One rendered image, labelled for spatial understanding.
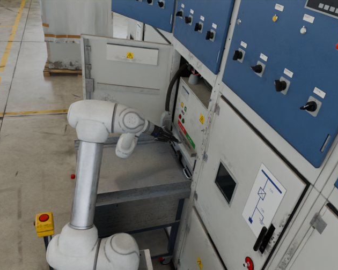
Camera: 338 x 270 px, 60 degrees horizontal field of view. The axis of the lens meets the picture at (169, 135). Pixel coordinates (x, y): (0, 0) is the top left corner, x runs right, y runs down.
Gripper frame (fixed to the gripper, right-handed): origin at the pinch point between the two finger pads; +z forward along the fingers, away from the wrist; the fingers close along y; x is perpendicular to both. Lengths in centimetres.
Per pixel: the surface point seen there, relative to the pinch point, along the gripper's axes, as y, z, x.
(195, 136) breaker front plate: -14.0, 0.2, 15.1
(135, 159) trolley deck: 28.4, -12.6, -5.1
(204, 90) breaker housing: -39.4, -3.9, -1.2
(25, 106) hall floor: 150, -53, -245
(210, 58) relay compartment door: -59, -33, 25
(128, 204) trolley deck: 37, -22, 33
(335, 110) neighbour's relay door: -70, -40, 100
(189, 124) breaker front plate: -15.9, -0.8, 3.8
